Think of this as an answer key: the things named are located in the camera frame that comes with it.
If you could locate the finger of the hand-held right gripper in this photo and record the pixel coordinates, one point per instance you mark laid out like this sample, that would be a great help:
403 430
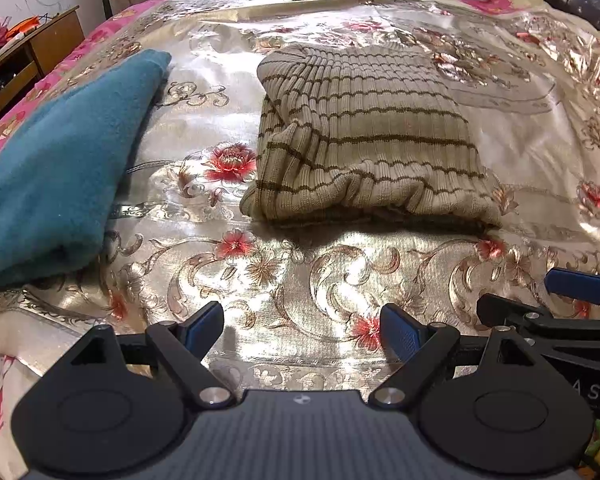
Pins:
500 310
580 285

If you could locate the orange items on desk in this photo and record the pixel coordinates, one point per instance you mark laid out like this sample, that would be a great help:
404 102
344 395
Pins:
22 27

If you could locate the shiny floral bedspread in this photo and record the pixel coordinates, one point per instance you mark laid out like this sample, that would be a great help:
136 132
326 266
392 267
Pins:
90 40

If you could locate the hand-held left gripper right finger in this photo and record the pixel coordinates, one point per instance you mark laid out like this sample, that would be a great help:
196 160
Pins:
402 332

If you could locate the beige striped knit sweater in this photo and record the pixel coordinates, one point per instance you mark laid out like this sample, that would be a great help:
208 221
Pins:
370 125

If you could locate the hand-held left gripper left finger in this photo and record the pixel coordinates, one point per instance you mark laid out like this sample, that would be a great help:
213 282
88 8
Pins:
202 332

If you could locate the wooden desk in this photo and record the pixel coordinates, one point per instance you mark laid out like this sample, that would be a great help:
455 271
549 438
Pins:
45 50

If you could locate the gold floral satin bedspread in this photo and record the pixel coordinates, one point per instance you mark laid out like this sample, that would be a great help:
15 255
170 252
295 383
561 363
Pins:
305 280

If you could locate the folded teal fleece garment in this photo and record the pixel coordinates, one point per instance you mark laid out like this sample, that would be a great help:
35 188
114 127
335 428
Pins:
65 170

